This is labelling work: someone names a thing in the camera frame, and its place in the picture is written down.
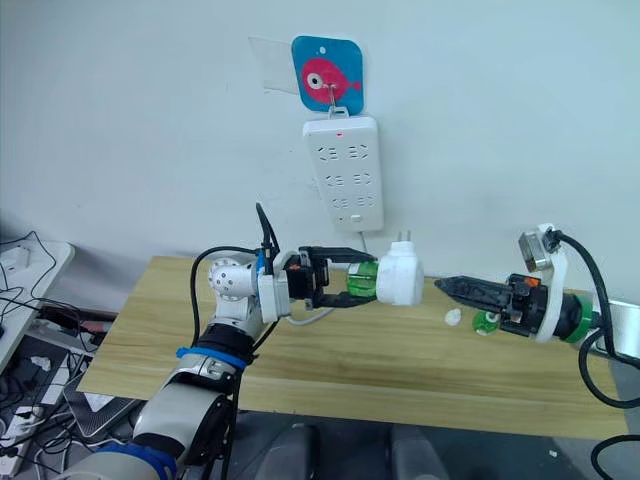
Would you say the white floor power strip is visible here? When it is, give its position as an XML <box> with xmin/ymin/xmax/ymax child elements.
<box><xmin>0</xmin><ymin>403</ymin><xmax>39</xmax><ymax>474</ymax></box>

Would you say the white power adapter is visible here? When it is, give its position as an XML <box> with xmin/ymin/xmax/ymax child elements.
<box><xmin>0</xmin><ymin>246</ymin><xmax>32</xmax><ymax>274</ymax></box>

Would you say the blue fish wall hook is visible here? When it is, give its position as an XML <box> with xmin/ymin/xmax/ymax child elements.
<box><xmin>290</xmin><ymin>34</ymin><xmax>366</xmax><ymax>113</ymax></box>

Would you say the white mosquito repellent heater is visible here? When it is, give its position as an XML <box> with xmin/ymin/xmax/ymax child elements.
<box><xmin>375</xmin><ymin>228</ymin><xmax>426</xmax><ymax>308</ymax></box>

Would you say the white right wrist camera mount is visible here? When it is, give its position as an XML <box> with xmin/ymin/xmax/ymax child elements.
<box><xmin>517</xmin><ymin>222</ymin><xmax>572</xmax><ymax>346</ymax></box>

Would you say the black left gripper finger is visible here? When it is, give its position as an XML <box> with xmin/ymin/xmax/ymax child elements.
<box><xmin>298</xmin><ymin>245</ymin><xmax>378</xmax><ymax>263</ymax></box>
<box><xmin>303</xmin><ymin>291</ymin><xmax>377</xmax><ymax>311</ymax></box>

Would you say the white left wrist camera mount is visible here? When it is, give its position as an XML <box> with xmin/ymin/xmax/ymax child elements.
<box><xmin>256</xmin><ymin>249</ymin><xmax>302</xmax><ymax>325</ymax></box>

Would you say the black power brick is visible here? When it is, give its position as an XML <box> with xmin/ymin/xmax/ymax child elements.
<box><xmin>38</xmin><ymin>304</ymin><xmax>82</xmax><ymax>332</ymax></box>

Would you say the black loose cable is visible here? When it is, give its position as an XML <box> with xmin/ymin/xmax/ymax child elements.
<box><xmin>589</xmin><ymin>433</ymin><xmax>640</xmax><ymax>480</ymax></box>

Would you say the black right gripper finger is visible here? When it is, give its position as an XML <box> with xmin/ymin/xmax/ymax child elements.
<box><xmin>433</xmin><ymin>275</ymin><xmax>512</xmax><ymax>297</ymax></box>
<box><xmin>441</xmin><ymin>291</ymin><xmax>512</xmax><ymax>311</ymax></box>

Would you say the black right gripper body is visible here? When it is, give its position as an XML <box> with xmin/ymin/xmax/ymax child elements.
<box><xmin>498</xmin><ymin>272</ymin><xmax>549</xmax><ymax>336</ymax></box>

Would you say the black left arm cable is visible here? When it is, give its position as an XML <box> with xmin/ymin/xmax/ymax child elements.
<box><xmin>189</xmin><ymin>201</ymin><xmax>282</xmax><ymax>480</ymax></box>

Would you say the clear adhesive tape strip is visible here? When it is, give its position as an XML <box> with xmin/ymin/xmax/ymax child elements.
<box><xmin>247</xmin><ymin>35</ymin><xmax>297</xmax><ymax>97</ymax></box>

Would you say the black perforated laptop stand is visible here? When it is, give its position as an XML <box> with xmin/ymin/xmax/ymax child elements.
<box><xmin>61</xmin><ymin>367</ymin><xmax>144</xmax><ymax>444</ymax></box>

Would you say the green liquid bottle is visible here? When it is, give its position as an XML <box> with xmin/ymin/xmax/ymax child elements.
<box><xmin>471</xmin><ymin>309</ymin><xmax>499</xmax><ymax>337</ymax></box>
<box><xmin>346</xmin><ymin>261</ymin><xmax>380</xmax><ymax>302</ymax></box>

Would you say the white side desk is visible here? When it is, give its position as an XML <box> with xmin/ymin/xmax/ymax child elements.
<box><xmin>0</xmin><ymin>238</ymin><xmax>77</xmax><ymax>374</ymax></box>

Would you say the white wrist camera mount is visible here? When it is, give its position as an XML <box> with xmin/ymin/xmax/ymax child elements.
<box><xmin>517</xmin><ymin>222</ymin><xmax>572</xmax><ymax>346</ymax></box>
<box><xmin>256</xmin><ymin>249</ymin><xmax>302</xmax><ymax>325</ymax></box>

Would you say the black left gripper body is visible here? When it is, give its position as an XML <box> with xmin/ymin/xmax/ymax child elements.
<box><xmin>283</xmin><ymin>247</ymin><xmax>330</xmax><ymax>309</ymax></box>

